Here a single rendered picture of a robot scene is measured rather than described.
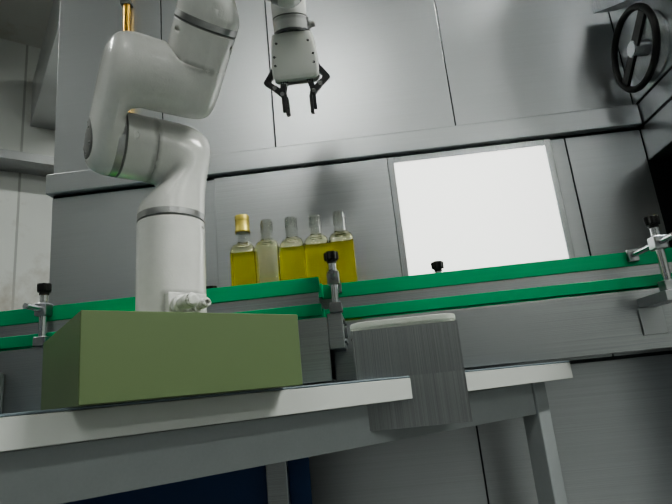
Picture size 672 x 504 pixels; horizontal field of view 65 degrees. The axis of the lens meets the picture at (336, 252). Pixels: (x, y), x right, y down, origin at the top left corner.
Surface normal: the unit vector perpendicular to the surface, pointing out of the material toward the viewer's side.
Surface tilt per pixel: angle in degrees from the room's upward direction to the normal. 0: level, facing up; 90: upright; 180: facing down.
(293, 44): 111
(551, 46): 90
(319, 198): 90
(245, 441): 90
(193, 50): 131
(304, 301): 90
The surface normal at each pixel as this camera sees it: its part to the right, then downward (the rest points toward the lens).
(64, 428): 0.58, -0.26
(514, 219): -0.07, -0.24
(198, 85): 0.56, 0.42
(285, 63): -0.05, 0.16
